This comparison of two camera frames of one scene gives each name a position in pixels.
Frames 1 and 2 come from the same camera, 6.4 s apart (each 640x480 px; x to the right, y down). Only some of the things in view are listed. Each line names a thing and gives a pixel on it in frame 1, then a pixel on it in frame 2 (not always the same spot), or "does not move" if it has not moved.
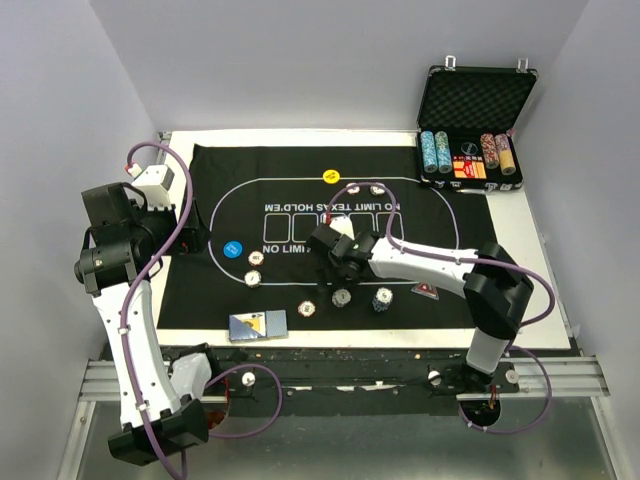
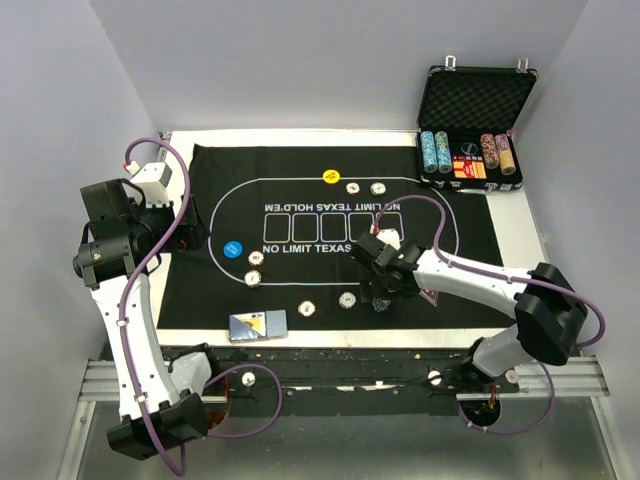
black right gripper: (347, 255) to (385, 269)
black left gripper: (193, 237) does not move
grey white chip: (377, 190) does not move
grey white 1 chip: (252, 278) does not move
